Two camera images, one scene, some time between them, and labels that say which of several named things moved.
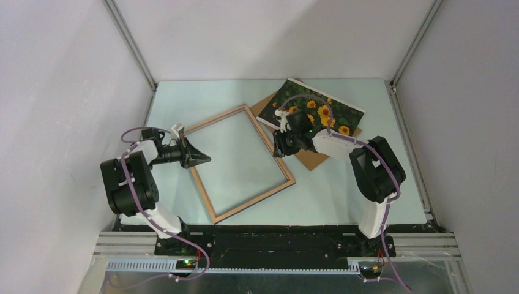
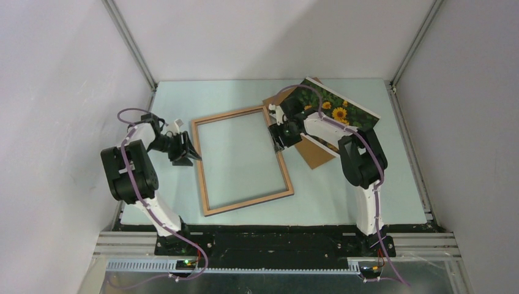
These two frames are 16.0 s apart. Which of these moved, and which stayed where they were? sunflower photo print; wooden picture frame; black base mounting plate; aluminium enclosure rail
Moved: wooden picture frame; sunflower photo print
Stayed: aluminium enclosure rail; black base mounting plate
